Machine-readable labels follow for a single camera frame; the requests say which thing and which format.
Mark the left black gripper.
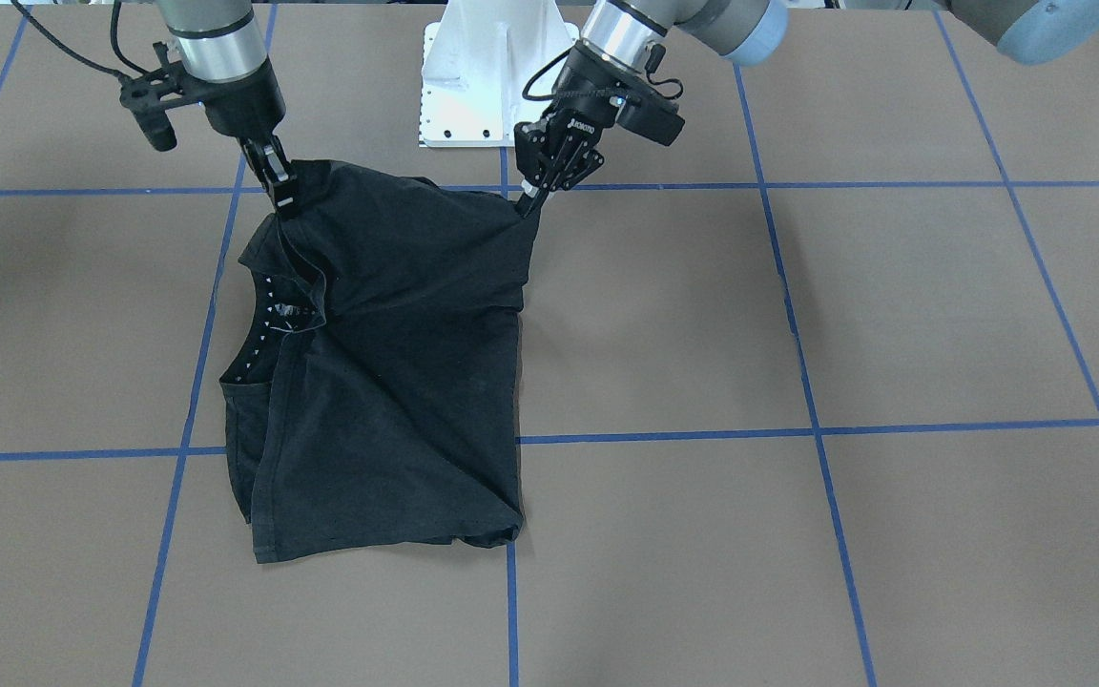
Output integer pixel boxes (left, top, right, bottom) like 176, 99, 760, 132
513, 43, 684, 220

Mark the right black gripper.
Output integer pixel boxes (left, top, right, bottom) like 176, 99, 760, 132
197, 58, 301, 220

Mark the black graphic t-shirt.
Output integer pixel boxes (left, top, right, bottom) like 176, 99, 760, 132
219, 159, 539, 564

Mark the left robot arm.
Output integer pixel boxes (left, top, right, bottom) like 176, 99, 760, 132
513, 1, 789, 218

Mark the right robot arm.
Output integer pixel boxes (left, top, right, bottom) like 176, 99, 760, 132
157, 1, 300, 219

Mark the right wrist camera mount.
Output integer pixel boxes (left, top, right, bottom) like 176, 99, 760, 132
119, 42, 188, 152

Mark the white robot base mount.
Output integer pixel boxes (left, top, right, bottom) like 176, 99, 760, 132
418, 1, 579, 148

